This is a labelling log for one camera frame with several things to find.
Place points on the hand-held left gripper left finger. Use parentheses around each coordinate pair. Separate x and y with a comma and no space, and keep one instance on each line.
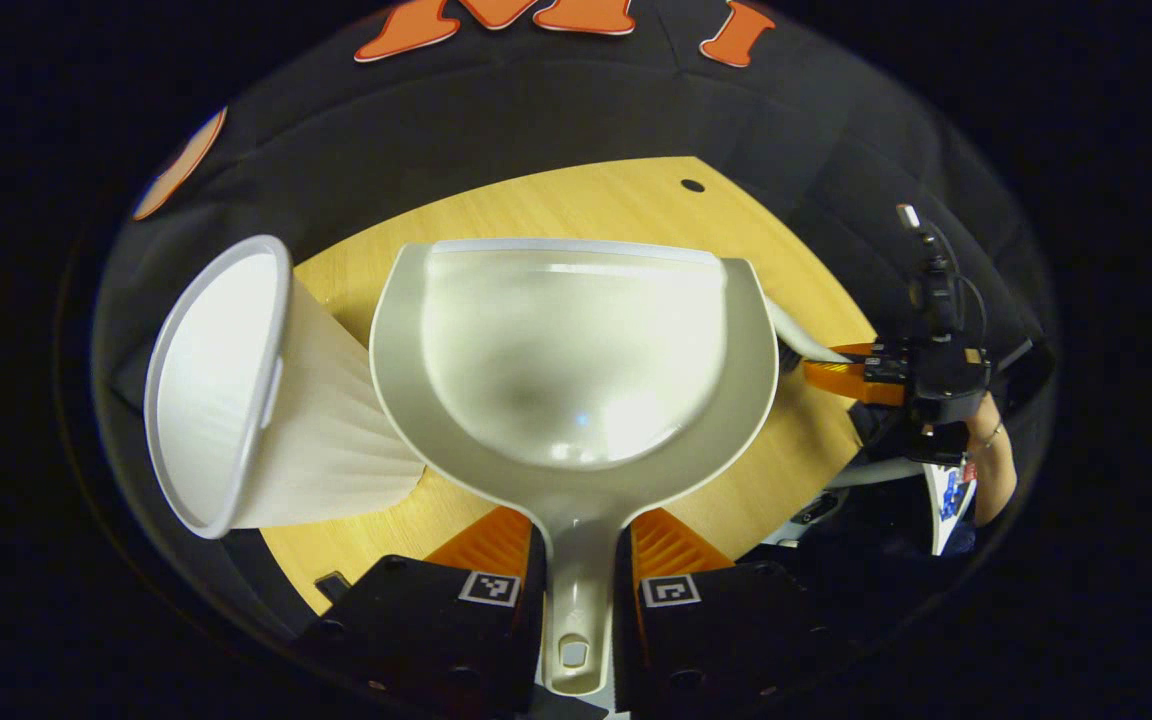
(416,620)

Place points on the white printed card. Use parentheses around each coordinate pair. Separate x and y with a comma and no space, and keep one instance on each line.
(941,500)

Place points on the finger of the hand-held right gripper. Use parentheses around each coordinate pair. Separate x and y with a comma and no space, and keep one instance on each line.
(841,378)
(856,349)

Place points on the black flat bar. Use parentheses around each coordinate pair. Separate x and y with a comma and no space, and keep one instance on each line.
(333,586)

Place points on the wooden desktop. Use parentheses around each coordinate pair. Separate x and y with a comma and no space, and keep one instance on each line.
(556,205)

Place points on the white ribbed garbage bin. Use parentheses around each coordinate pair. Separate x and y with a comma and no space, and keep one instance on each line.
(336,430)

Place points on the small grey broom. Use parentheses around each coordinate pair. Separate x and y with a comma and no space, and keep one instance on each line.
(801,335)

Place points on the grey dustpan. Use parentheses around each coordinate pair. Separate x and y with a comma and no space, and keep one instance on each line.
(576,350)

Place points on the grey curved bar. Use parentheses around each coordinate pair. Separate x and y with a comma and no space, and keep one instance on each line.
(876,473)

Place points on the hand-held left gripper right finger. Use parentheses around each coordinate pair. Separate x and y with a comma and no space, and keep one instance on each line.
(696,640)

